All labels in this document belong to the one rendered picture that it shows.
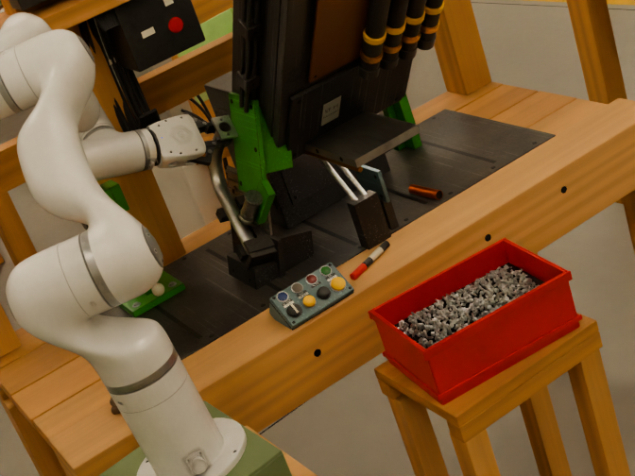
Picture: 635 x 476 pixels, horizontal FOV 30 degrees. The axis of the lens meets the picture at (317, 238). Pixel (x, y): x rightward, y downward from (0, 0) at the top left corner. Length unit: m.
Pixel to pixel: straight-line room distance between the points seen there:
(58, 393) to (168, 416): 0.67
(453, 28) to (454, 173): 0.54
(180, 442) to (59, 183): 0.43
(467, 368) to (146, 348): 0.61
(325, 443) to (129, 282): 1.88
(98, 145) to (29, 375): 0.54
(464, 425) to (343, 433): 1.47
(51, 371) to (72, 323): 0.81
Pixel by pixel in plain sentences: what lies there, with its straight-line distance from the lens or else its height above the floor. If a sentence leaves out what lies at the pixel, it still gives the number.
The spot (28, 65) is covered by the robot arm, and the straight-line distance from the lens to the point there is 1.93.
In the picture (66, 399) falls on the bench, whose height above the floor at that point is 0.88.
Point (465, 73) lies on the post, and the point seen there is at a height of 0.94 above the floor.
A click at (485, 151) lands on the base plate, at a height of 0.90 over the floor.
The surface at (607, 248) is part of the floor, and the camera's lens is 4.04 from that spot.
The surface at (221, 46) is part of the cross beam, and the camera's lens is 2.83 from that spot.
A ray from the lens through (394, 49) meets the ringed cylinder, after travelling 2.33.
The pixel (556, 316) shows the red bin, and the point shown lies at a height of 0.85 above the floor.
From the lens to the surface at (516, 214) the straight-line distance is 2.50.
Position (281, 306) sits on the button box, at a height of 0.94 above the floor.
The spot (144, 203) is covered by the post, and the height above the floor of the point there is 1.04.
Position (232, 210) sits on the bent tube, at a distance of 2.50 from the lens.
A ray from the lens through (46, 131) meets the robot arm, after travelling 1.85.
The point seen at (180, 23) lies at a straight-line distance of 2.57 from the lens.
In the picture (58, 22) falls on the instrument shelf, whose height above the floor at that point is 1.52.
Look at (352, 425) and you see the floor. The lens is 3.54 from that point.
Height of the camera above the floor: 2.00
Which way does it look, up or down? 25 degrees down
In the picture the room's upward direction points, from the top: 20 degrees counter-clockwise
